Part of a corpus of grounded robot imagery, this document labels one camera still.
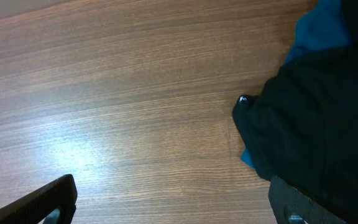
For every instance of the black polo shirt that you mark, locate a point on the black polo shirt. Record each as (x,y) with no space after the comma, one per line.
(336,189)

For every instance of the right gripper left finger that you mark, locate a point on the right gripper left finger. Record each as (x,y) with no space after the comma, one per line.
(52,203)

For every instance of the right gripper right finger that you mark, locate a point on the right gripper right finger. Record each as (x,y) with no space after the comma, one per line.
(291,206)

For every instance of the blue garment under polo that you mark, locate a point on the blue garment under polo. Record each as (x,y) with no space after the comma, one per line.
(301,119)

